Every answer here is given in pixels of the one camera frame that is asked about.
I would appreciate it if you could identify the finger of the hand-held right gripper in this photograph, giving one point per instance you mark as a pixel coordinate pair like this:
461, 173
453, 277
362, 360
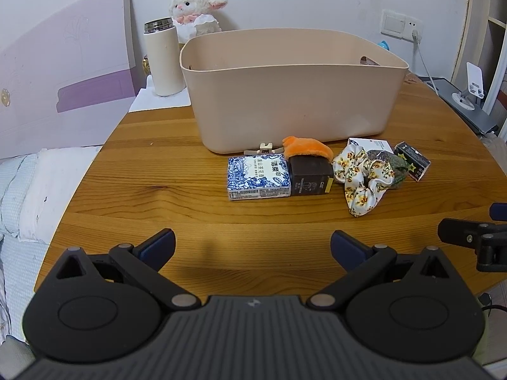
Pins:
500, 211
459, 232

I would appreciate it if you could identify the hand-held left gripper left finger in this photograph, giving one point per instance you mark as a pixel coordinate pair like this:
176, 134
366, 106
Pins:
158, 245

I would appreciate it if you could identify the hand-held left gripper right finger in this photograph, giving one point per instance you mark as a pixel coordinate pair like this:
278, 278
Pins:
347, 246

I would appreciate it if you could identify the floral white scrunchie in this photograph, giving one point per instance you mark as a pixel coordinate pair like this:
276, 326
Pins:
356, 178

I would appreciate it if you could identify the dark brown box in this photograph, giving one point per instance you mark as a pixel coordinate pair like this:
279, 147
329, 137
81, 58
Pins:
311, 176

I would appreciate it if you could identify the small black starred box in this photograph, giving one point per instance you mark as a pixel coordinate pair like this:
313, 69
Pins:
414, 160

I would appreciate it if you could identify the dark green scrunchie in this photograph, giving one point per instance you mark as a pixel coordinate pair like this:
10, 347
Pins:
398, 168

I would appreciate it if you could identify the grey laptop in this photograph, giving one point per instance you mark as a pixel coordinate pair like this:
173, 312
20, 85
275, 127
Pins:
467, 114

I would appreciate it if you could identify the white card packaging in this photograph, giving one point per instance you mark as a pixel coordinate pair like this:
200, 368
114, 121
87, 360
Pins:
372, 145

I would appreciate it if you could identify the orange plush piece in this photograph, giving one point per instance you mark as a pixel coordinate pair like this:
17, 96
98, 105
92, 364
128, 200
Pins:
307, 148

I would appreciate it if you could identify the blue white patterned box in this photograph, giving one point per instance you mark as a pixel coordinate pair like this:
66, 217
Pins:
257, 176

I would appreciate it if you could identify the white pillow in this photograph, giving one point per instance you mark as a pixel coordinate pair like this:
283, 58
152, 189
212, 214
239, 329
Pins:
55, 190

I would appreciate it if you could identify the beige hair clip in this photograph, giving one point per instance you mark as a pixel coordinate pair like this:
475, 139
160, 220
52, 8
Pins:
264, 149

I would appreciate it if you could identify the white phone stand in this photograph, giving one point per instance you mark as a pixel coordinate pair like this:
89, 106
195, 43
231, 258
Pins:
473, 83

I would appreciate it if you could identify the light blue checked quilt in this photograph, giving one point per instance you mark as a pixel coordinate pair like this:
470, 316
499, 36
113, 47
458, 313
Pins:
18, 261

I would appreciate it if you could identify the white shelf unit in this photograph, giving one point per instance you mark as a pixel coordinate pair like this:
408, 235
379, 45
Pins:
493, 67

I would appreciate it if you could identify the white paper sheet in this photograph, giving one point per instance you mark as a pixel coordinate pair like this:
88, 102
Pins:
144, 101

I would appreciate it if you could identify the beige plastic basket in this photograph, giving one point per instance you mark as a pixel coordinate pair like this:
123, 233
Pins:
293, 103

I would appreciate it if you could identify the white thermos bottle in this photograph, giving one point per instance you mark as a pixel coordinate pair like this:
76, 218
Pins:
164, 63

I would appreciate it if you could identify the pink and purple board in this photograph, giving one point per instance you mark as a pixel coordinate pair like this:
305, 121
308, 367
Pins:
59, 75

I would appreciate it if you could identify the small blue object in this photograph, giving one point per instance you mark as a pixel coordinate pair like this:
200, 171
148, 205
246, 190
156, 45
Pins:
384, 45

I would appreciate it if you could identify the white plush lamb toy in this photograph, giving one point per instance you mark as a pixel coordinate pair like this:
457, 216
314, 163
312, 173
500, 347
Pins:
194, 8

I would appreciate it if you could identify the white wall socket panel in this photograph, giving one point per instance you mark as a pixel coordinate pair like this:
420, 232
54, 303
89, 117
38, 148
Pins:
400, 24

